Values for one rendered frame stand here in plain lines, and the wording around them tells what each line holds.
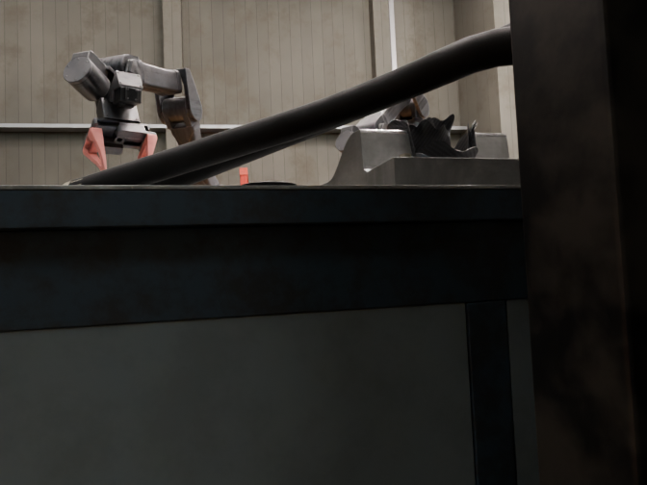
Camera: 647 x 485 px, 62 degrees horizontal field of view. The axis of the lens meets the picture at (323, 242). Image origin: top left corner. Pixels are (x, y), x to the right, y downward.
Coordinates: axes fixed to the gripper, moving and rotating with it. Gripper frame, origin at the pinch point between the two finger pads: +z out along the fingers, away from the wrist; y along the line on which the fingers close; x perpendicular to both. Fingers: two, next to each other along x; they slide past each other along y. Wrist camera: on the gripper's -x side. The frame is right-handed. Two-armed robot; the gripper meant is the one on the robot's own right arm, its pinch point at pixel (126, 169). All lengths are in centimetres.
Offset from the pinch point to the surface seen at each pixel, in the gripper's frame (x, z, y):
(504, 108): 236, -396, 741
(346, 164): -25.4, 17.0, 26.8
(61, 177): 680, -558, 167
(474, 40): -62, 37, 5
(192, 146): -38.0, 28.9, -8.3
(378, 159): -32.5, 22.0, 26.1
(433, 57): -59, 36, 4
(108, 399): -25, 50, -17
